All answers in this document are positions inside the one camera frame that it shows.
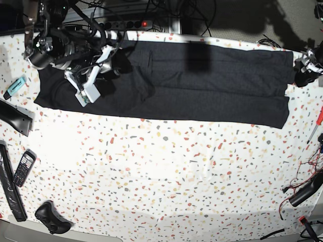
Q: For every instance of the black T-shirt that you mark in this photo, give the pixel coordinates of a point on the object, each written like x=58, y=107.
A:
x=187, y=81

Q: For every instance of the grey power strip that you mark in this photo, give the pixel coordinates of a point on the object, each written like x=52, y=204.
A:
x=129, y=25

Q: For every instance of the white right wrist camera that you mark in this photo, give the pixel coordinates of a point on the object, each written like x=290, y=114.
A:
x=88, y=95

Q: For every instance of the turquoise Stabilo Boss highlighter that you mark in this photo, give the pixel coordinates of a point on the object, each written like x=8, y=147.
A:
x=14, y=87

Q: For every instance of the black cable strip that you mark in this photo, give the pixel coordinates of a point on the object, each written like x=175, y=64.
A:
x=272, y=233

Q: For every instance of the long black bar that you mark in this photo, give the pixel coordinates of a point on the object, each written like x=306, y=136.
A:
x=9, y=187

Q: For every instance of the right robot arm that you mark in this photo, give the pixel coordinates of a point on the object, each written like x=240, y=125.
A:
x=46, y=39

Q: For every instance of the red black clamp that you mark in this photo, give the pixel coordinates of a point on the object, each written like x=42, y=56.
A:
x=311, y=233

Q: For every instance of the black game controller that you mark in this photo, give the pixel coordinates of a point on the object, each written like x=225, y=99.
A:
x=53, y=221

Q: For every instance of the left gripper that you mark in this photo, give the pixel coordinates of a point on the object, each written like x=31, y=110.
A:
x=307, y=63

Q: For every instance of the red handled screwdriver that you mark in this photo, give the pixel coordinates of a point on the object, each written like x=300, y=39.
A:
x=317, y=124

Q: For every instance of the black cylinder with wires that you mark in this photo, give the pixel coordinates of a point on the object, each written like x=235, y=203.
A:
x=310, y=188

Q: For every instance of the black handheld device left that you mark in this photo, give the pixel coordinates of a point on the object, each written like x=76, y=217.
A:
x=18, y=118

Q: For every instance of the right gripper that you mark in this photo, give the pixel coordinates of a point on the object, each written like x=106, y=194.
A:
x=92, y=50

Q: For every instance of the black cordless phone handset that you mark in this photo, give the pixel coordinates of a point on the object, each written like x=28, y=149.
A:
x=24, y=167

